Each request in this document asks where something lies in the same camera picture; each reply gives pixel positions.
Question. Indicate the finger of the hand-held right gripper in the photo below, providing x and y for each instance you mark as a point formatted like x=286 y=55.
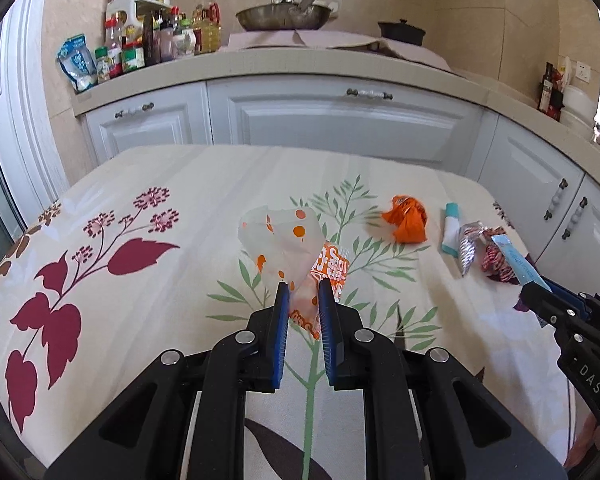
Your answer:
x=572 y=302
x=545 y=305

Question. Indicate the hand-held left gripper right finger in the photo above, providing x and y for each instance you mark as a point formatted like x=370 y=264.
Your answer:
x=327 y=340

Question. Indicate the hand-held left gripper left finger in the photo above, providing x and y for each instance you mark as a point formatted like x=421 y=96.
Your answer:
x=280 y=340

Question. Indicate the light blue stick packet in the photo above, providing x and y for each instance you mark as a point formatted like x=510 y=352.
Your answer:
x=517 y=260

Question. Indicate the red checkered wrapper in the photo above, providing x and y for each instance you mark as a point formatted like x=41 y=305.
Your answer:
x=497 y=262

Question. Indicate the silver foil wrapper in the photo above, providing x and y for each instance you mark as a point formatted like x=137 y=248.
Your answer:
x=469 y=250

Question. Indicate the clear orange-dotted plastic bag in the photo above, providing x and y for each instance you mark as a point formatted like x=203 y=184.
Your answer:
x=280 y=245

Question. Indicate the teal white stick packet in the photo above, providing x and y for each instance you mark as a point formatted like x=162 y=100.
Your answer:
x=451 y=230

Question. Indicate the orange wrapper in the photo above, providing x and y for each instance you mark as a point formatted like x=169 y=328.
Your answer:
x=407 y=220

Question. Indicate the narrow white cabinet door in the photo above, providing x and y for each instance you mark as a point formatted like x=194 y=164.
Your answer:
x=525 y=175

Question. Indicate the floral tablecloth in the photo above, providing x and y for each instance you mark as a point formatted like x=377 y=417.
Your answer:
x=180 y=185

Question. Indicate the red packets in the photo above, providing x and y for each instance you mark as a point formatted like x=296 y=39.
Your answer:
x=560 y=95

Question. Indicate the dark glass bottle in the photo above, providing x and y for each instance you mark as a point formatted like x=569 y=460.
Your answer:
x=546 y=90

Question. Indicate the wide white drawer front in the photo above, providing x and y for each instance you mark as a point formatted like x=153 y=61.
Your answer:
x=340 y=125

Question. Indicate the small white drawer front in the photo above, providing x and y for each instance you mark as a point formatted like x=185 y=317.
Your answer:
x=155 y=132

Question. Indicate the black lidded pot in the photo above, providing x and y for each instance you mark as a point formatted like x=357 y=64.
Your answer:
x=402 y=32

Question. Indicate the steel wok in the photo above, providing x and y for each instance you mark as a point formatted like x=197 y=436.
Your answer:
x=280 y=17

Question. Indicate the cluster of condiment bottles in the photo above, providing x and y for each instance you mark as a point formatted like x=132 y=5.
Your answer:
x=155 y=40

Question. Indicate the blue snack bag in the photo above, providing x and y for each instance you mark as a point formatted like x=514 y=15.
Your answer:
x=77 y=62

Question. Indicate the white shelf rack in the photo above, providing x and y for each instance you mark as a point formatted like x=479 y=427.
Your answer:
x=125 y=10

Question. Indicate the white wall socket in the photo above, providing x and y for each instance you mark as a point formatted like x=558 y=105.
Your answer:
x=583 y=71

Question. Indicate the white door frame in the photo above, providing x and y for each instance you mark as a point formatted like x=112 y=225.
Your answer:
x=25 y=125

